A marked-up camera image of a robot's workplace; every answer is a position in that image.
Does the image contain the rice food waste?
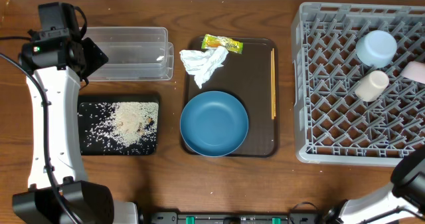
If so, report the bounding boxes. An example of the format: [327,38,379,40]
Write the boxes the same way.
[79,101,159,154]

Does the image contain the white napkin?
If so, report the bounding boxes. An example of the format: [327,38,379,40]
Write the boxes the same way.
[179,47,228,89]

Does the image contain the yellow green snack wrapper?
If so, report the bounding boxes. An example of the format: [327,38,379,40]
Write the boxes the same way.
[201,34,244,54]

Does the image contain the dark blue plate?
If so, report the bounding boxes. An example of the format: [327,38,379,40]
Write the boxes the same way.
[180,91,249,157]

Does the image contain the wooden chopstick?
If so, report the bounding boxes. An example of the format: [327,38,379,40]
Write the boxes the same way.
[271,48,276,119]
[270,48,276,120]

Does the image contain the light blue bowl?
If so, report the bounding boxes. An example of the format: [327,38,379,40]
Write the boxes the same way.
[355,30,397,68]

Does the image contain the cream plastic cup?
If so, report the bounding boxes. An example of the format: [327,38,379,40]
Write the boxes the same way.
[355,70,389,102]

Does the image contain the pink bowl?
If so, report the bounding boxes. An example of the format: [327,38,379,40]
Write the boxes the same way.
[400,61,425,84]

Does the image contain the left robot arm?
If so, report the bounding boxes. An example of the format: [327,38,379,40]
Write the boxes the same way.
[1,27,139,223]

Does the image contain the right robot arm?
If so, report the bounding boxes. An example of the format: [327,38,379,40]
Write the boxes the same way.
[319,147,424,224]

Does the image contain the grey dishwasher rack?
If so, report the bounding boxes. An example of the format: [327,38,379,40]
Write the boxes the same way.
[292,3,424,167]

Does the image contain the clear plastic bin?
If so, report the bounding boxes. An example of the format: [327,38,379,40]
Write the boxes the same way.
[86,27,174,82]

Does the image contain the black tray bin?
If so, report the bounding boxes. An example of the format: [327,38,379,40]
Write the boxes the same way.
[76,94,160,156]

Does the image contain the brown serving tray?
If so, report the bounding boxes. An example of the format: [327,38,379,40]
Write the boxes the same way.
[180,38,279,158]

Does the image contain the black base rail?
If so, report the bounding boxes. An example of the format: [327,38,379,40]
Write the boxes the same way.
[150,212,321,224]

